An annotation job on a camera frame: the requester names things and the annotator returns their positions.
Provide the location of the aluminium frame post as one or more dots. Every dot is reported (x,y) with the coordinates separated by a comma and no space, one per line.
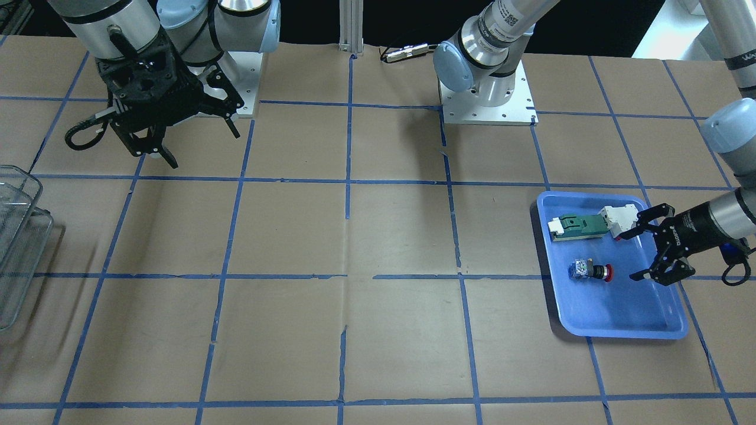
(350,18)

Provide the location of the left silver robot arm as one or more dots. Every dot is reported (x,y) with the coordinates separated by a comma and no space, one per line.
(608,123)

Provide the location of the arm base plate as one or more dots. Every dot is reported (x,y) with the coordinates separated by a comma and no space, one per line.
(244,70)
(505,101)

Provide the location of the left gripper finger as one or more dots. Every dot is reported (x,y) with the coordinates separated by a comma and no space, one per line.
(665,271)
(644,222)

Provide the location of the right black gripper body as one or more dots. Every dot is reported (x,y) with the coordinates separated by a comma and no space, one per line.
(199,93)

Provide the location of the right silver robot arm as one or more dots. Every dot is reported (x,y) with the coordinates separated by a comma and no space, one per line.
(201,31)

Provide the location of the wire mesh shelf basket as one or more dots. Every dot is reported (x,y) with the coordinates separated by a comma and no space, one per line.
(25,230)

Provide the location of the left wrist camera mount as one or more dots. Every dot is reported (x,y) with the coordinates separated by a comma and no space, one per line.
(735,252)

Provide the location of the red emergency stop button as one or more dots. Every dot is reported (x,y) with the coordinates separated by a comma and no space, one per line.
(586,268)

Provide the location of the blue plastic tray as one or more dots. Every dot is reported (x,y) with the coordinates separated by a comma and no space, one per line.
(619,308)

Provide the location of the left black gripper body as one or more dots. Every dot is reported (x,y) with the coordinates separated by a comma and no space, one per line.
(692,224)

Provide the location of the white circuit breaker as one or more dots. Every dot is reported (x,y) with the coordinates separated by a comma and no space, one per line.
(619,219)

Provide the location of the green terminal block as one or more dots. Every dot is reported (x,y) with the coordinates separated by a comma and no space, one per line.
(577,227)

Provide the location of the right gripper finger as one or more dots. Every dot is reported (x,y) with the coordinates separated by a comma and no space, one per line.
(226,108)
(152,143)

